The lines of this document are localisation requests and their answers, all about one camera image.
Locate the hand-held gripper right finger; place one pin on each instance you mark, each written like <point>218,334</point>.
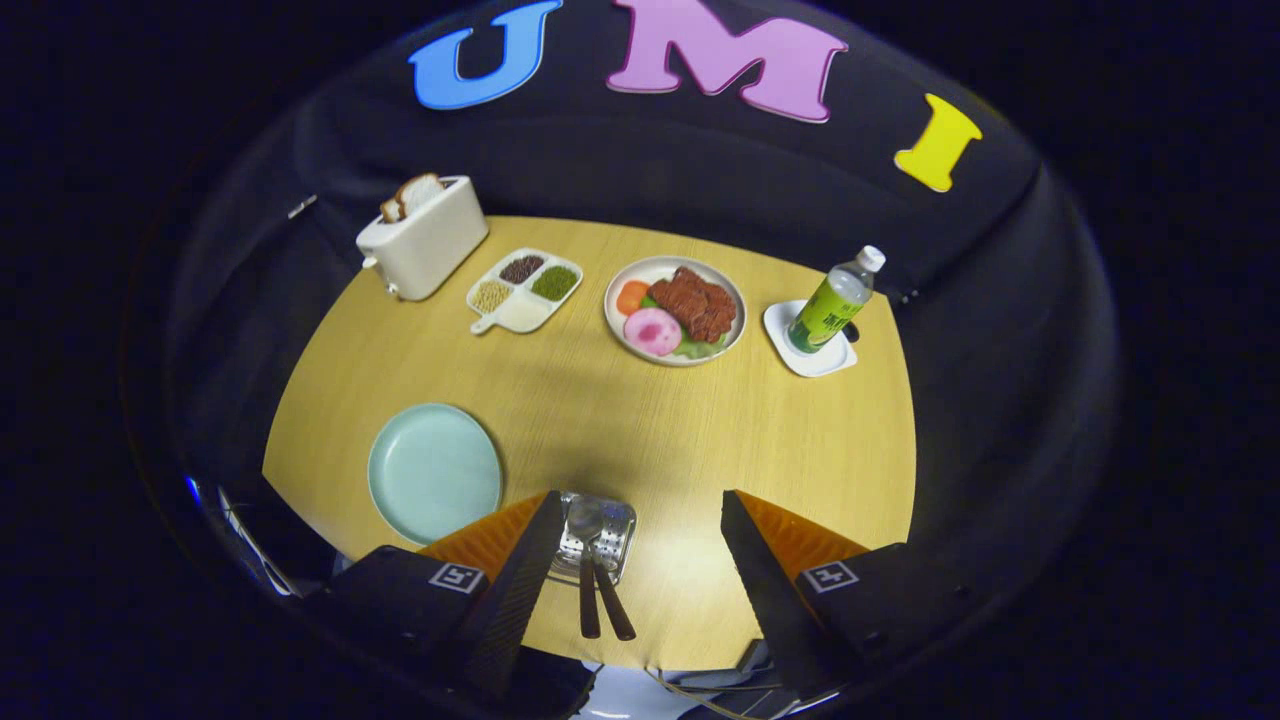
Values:
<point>770,600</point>

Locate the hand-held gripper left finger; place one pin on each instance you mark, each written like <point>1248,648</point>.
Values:
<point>510,600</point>

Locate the perforated metal tray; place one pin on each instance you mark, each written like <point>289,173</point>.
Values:
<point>620,520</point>

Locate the light green round plate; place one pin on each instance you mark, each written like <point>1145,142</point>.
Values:
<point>430,470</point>

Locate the white square coaster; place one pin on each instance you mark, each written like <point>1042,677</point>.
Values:
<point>825,362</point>

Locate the green lettuce leaf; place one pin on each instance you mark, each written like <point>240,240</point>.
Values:
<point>700,349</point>

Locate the white divided dish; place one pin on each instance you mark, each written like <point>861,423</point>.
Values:
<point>525,313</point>

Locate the pink ham slice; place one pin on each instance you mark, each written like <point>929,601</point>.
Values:
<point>652,331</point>

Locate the green label drink bottle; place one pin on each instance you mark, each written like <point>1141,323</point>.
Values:
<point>830,305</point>

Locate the heap of yellow beans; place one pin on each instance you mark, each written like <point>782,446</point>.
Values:
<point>491,295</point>

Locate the brown meat piece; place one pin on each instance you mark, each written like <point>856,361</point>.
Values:
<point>698,303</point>

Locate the heap of green beans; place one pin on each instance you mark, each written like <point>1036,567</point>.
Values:
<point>554,283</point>

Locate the orange carrot slice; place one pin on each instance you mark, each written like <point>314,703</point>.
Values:
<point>632,297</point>

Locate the heap of dark red beans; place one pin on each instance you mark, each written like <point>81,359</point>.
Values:
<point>521,268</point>

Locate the lit blue screen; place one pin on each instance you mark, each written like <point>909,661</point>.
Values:
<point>193,490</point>

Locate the white round food plate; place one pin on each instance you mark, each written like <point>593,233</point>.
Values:
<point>650,265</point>

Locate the white toaster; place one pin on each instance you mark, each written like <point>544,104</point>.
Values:
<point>430,250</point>

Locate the small toast bread slice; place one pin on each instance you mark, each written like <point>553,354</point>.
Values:
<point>391,210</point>

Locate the large toast bread slice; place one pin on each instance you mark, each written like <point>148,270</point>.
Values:
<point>420,192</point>

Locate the silver clip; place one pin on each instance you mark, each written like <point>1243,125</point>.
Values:
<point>302,206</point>

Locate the grey metal frame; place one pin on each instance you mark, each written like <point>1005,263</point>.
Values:
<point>250,550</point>

